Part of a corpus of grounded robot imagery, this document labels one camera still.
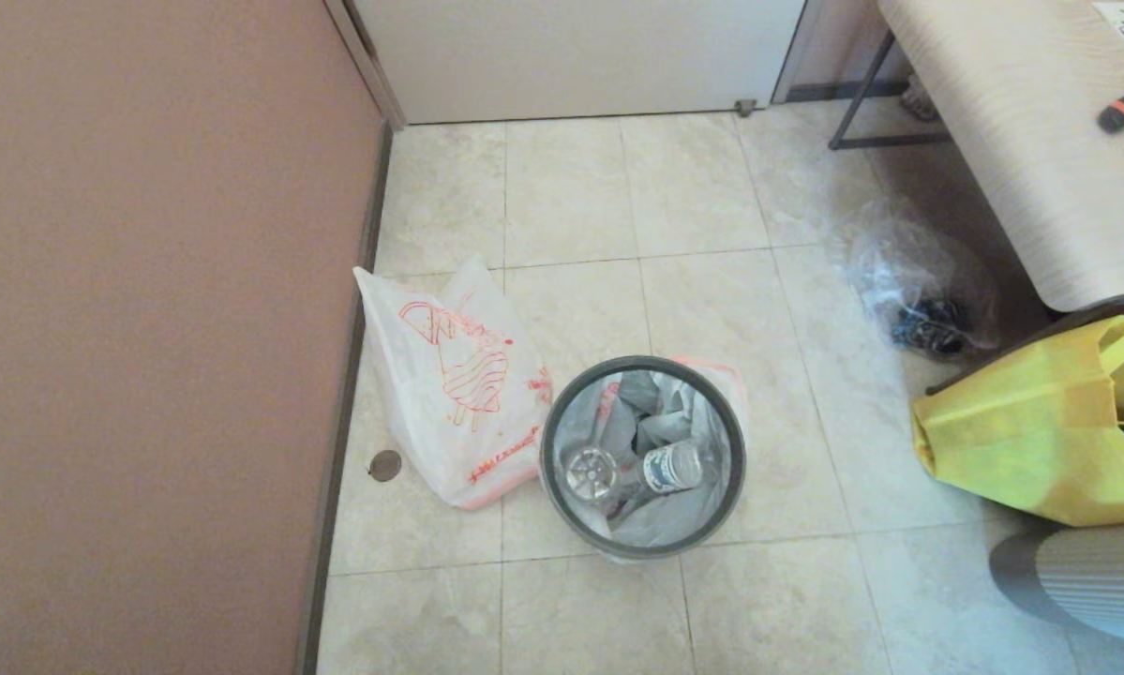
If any grey crumpled plastic wrapper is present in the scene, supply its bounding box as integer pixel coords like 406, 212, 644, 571
608, 372, 694, 451

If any clear plastic bottle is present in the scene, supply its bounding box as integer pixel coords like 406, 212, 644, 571
562, 445, 619, 503

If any wood grain table black frame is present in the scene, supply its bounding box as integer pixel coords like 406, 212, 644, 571
829, 0, 1124, 395

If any black round trash bin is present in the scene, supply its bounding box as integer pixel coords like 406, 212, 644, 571
540, 356, 748, 563

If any yellow plastic bag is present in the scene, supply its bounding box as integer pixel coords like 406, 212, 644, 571
910, 315, 1124, 528

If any white red bag with rubbish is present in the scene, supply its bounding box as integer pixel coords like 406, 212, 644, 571
545, 356, 751, 563

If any black tangled item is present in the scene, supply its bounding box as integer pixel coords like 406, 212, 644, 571
890, 298, 970, 357

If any grey shoe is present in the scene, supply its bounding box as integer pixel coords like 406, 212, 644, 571
899, 73, 939, 123

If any white bag with red print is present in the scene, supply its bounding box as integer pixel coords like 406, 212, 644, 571
352, 255, 555, 512

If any clear bottle with blue label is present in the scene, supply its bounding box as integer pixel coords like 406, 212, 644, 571
618, 441, 722, 498

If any white door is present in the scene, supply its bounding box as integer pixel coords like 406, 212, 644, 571
351, 0, 806, 125

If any clear crumpled plastic bag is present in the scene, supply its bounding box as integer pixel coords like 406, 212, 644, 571
829, 197, 1003, 362

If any dark gray bin ring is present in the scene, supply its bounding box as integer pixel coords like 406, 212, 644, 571
539, 355, 748, 561

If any grey ribbed rounded object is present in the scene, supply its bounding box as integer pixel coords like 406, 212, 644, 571
988, 523, 1124, 645

